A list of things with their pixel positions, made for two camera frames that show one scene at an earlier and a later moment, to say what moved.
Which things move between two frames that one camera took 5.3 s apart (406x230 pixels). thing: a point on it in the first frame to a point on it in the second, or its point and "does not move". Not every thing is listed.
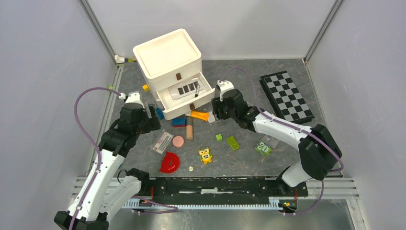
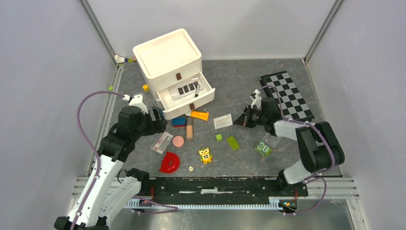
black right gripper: (217, 104) to (242, 119)
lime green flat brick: (233, 144) does not move
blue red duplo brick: (180, 122) does not move
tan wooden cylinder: (189, 132) does not move
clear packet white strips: (211, 118) to (222, 121)
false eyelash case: (162, 141) does not move
